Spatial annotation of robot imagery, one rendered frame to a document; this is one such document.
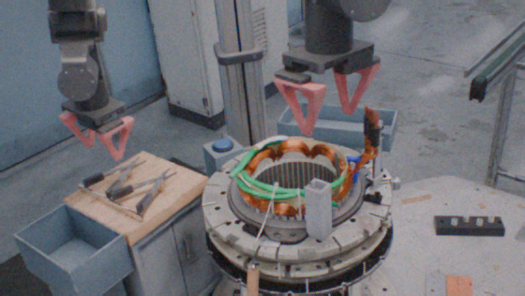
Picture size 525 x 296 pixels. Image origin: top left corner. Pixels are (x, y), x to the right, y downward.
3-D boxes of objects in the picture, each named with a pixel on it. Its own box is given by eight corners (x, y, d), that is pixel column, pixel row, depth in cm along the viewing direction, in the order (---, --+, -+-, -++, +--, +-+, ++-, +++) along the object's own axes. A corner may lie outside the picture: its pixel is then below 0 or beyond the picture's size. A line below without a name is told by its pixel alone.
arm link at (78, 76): (105, 1, 85) (48, 2, 84) (102, 23, 76) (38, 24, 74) (112, 70, 91) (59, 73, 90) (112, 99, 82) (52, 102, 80)
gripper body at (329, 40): (375, 57, 66) (379, -4, 62) (322, 80, 59) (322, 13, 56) (334, 49, 70) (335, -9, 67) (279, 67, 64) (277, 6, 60)
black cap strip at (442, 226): (503, 236, 122) (505, 229, 120) (436, 235, 124) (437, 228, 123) (499, 222, 126) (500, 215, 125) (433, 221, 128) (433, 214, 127)
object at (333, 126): (392, 211, 133) (397, 110, 118) (385, 239, 124) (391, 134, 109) (296, 197, 141) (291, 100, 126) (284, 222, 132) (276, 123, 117)
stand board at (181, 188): (130, 246, 90) (127, 236, 89) (65, 210, 101) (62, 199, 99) (210, 186, 103) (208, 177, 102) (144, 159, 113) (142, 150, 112)
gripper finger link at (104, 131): (112, 171, 91) (100, 125, 87) (86, 159, 95) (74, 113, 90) (142, 154, 96) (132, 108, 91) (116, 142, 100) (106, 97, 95)
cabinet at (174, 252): (159, 346, 104) (131, 245, 90) (100, 304, 114) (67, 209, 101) (225, 284, 116) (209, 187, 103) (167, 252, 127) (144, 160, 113)
